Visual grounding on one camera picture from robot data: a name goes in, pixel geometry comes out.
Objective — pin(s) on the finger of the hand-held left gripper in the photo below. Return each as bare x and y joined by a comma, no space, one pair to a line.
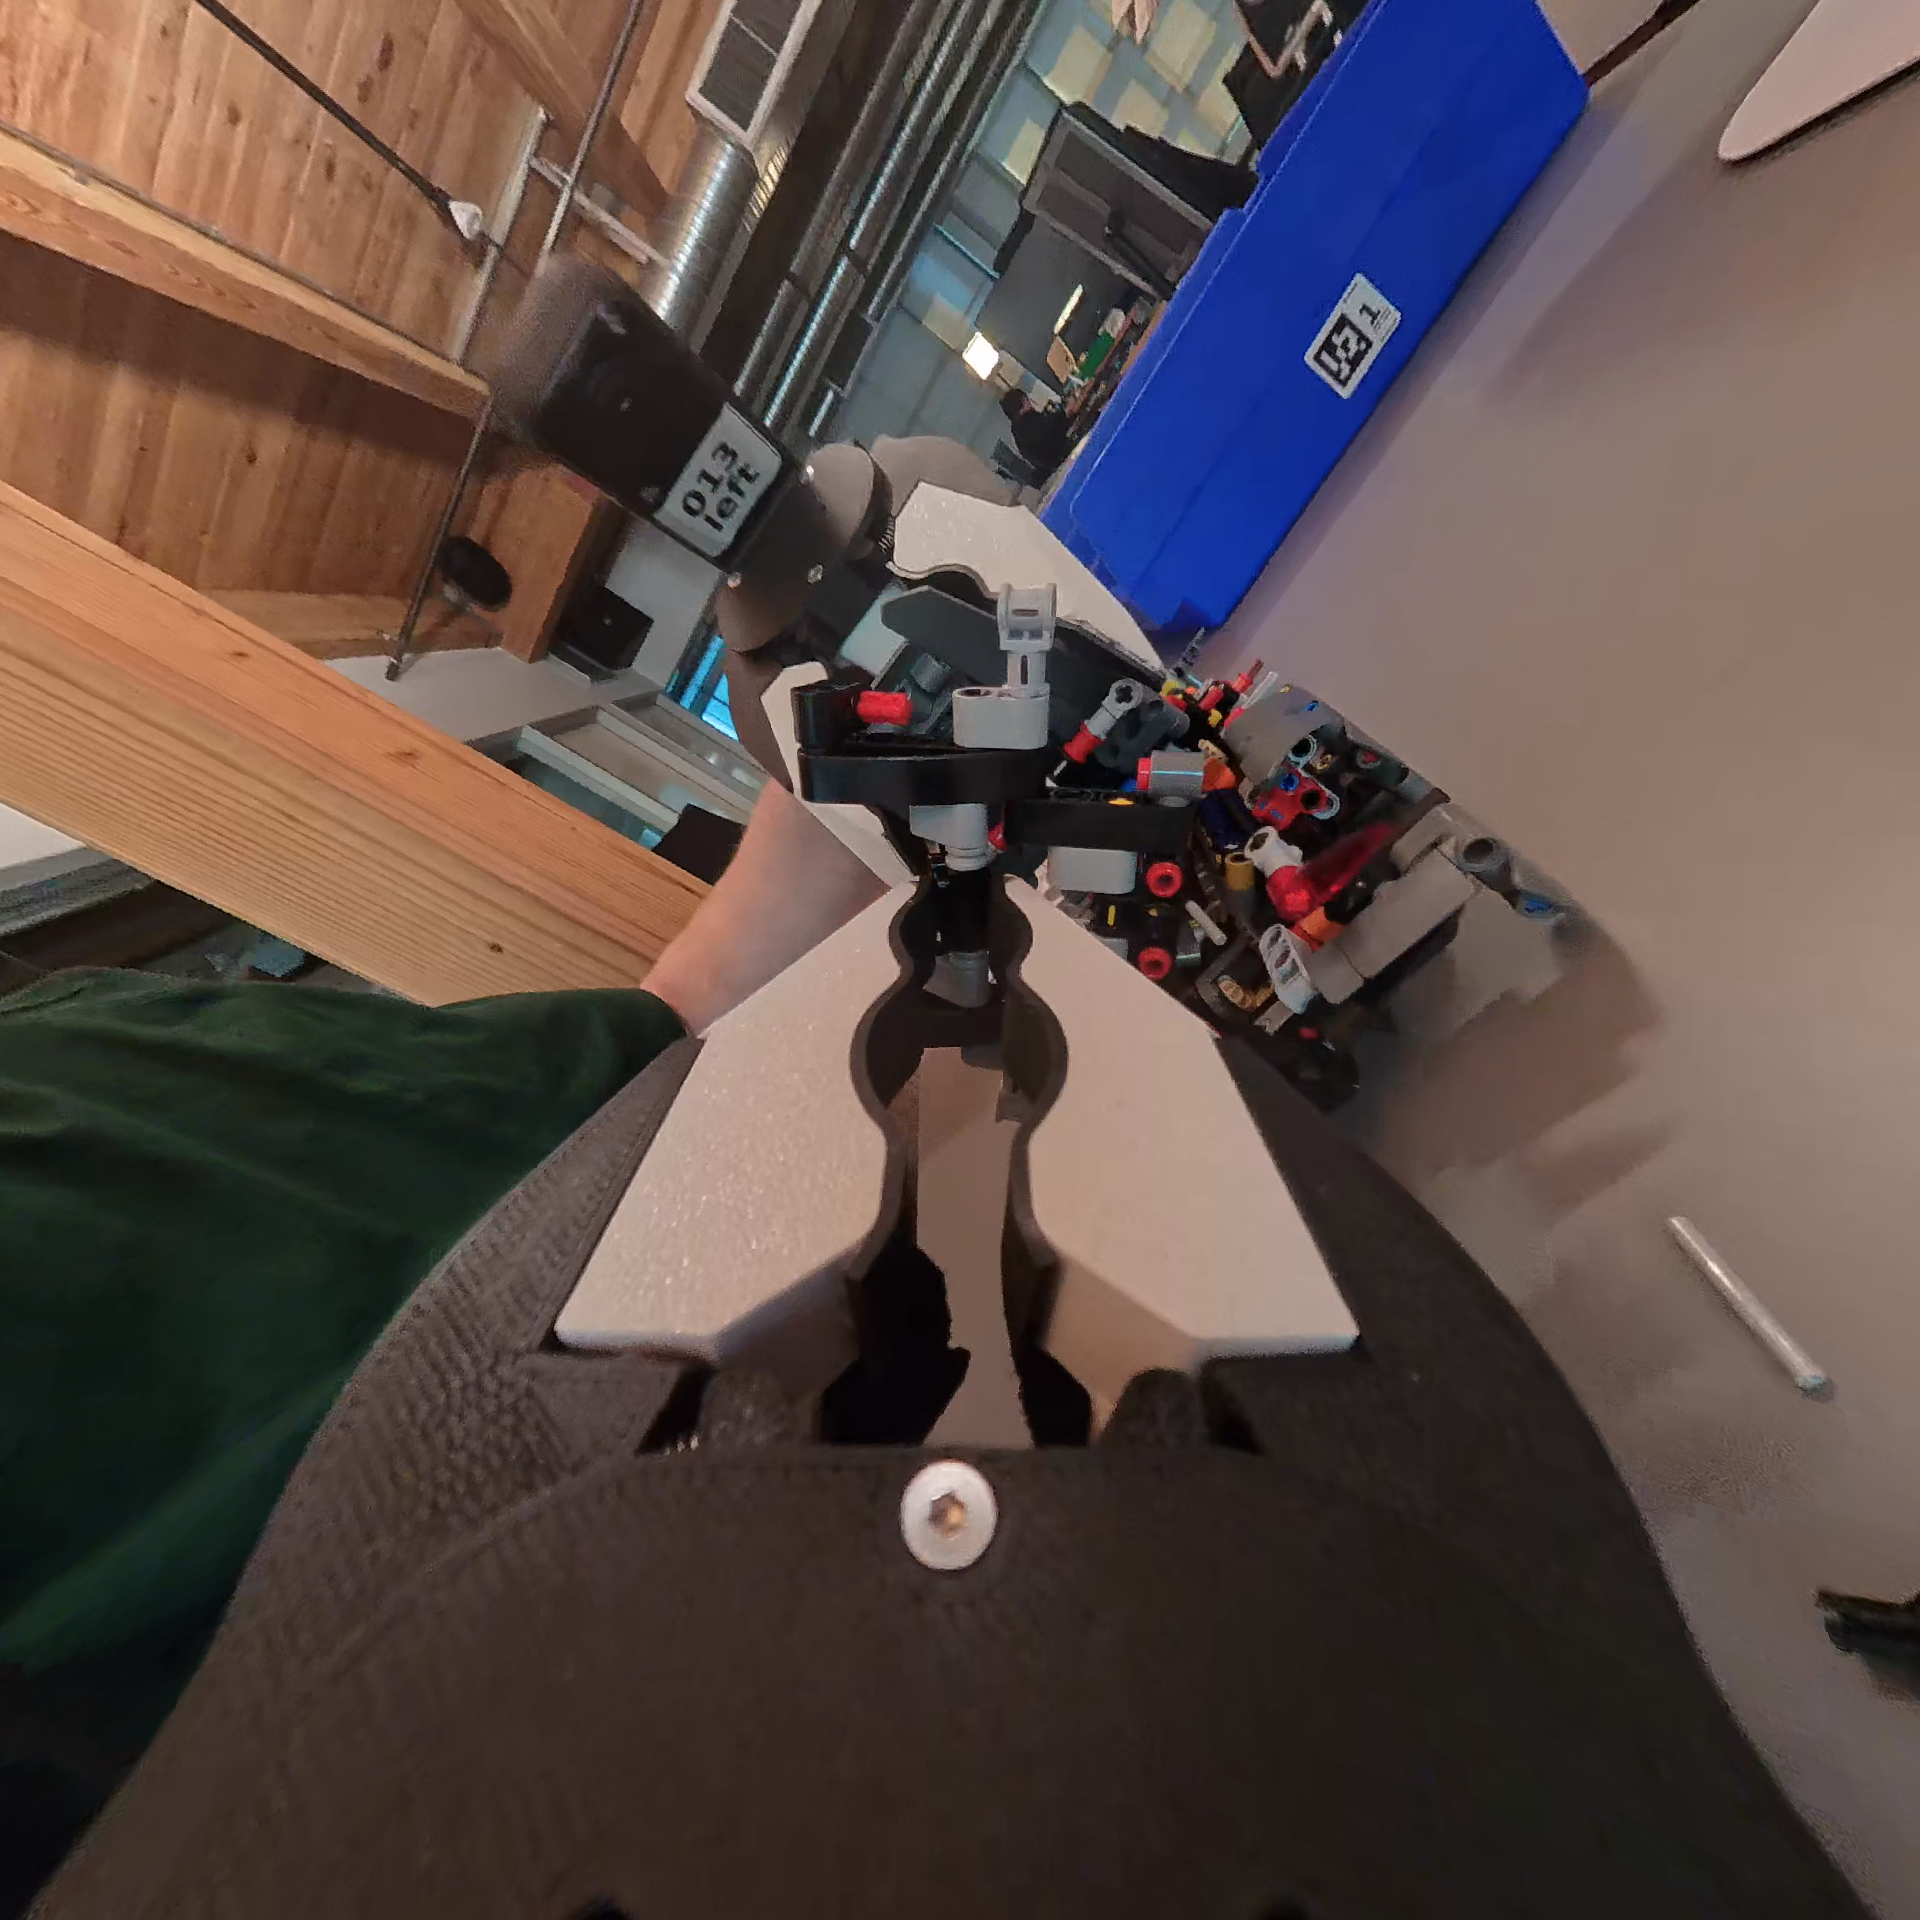
975,524
855,841

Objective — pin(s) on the dark grey cabinet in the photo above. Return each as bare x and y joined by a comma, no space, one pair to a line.
1125,196

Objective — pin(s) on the large lego vehicle model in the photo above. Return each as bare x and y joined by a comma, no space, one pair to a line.
1349,885

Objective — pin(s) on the light grey lego axle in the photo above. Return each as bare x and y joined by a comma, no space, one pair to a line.
1748,1306

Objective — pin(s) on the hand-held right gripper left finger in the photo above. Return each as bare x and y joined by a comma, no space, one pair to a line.
735,1186

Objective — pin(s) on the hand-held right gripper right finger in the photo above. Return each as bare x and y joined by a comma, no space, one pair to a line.
1200,1186

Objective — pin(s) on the silver air duct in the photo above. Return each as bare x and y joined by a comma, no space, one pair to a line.
704,225

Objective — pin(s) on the white book stand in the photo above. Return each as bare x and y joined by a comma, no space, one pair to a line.
1829,76

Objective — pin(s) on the white ceiling air vent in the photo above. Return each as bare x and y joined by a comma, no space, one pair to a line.
750,61

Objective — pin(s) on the black lego sub-assembly red pins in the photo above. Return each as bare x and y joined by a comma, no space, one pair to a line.
902,773

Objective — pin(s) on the black lego piece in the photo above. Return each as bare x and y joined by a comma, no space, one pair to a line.
1875,1621

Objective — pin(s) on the person's left forearm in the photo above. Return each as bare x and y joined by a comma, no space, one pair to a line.
750,931

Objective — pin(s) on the person's green shirt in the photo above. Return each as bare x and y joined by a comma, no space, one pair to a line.
224,1277

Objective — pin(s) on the plain blue plastic bin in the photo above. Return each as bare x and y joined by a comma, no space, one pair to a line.
1095,511

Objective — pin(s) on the blue plastic bin with tag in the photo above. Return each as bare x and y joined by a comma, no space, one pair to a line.
1349,225

